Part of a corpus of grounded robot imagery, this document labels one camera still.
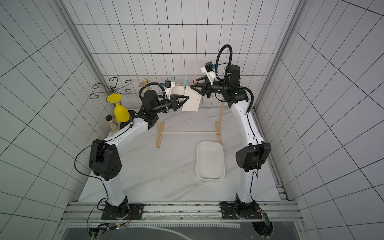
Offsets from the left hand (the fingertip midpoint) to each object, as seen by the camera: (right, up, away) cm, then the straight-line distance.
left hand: (188, 99), depth 76 cm
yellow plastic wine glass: (-40, -7, +10) cm, 42 cm away
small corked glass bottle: (-55, -13, +28) cm, 63 cm away
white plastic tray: (+13, -36, +12) cm, 40 cm away
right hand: (+4, +9, -4) cm, 11 cm away
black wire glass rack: (-47, +7, +11) cm, 48 cm away
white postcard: (+2, -2, 0) cm, 3 cm away
